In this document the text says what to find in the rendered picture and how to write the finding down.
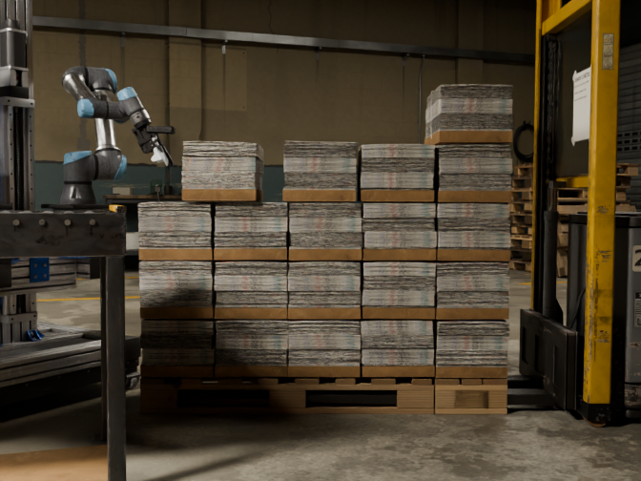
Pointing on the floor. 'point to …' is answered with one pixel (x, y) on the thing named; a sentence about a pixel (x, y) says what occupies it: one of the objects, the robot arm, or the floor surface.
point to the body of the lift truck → (628, 306)
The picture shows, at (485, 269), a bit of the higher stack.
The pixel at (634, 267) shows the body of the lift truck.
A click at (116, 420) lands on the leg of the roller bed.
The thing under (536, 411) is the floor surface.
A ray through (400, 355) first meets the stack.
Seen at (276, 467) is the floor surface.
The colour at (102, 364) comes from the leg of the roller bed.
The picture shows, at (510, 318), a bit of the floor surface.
